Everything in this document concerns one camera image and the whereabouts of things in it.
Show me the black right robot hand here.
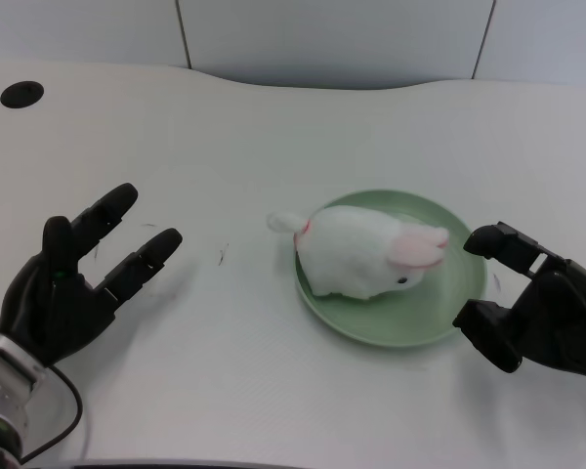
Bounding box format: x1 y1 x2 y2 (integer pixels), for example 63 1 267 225
451 221 586 378

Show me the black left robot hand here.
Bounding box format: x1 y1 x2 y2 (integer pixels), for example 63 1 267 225
0 183 184 367

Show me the white plush rabbit doll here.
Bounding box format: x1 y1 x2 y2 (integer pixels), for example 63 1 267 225
266 204 451 301

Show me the green round plate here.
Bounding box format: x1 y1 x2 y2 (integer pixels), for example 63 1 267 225
293 189 488 349

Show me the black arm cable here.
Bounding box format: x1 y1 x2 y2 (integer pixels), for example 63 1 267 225
48 363 85 463

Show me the black round cable grommet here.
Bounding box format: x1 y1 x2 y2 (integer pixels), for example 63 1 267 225
0 81 46 110

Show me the grey wall partition panel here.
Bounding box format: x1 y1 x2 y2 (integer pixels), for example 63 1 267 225
174 0 498 92

